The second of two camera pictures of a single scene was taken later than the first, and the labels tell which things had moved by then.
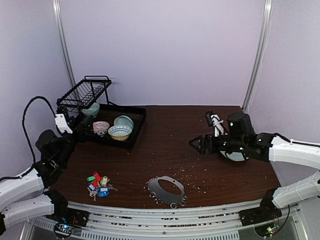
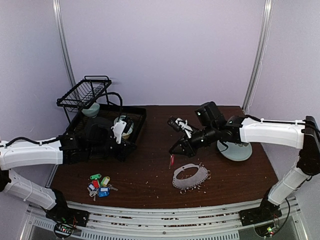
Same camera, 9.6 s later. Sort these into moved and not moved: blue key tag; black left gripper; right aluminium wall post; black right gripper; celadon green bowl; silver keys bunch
Moved: black left gripper; black right gripper
Not moved: celadon green bowl; blue key tag; silver keys bunch; right aluminium wall post
